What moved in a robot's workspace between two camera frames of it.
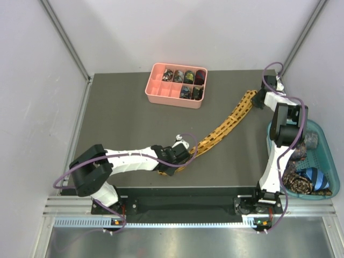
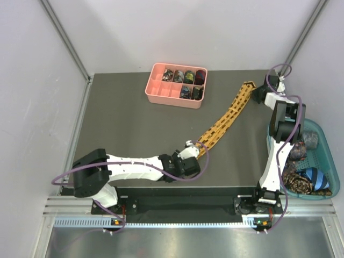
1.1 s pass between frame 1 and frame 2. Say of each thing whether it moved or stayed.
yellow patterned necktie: moved
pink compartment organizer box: stayed
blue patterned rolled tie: stayed
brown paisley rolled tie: stayed
